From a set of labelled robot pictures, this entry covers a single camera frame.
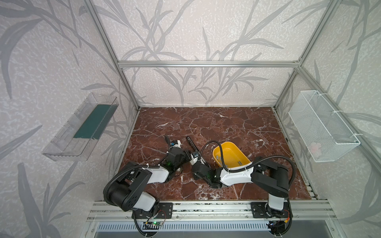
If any yellow plastic tray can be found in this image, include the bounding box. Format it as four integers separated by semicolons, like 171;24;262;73
213;141;251;169

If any white wire basket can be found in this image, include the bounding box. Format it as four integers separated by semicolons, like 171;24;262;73
289;90;361;163

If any clear plastic wall shelf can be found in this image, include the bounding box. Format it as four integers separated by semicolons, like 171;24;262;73
42;93;119;162

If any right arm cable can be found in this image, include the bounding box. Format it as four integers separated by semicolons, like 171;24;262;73
198;140;297;233

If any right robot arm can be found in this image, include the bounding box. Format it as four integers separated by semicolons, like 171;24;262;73
190;152;296;213

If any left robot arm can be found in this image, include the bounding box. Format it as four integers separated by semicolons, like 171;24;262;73
103;140;191;217

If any green circuit board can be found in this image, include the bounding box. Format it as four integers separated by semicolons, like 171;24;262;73
143;220;165;230

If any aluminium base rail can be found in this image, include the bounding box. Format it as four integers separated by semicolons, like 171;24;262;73
83;200;337;237

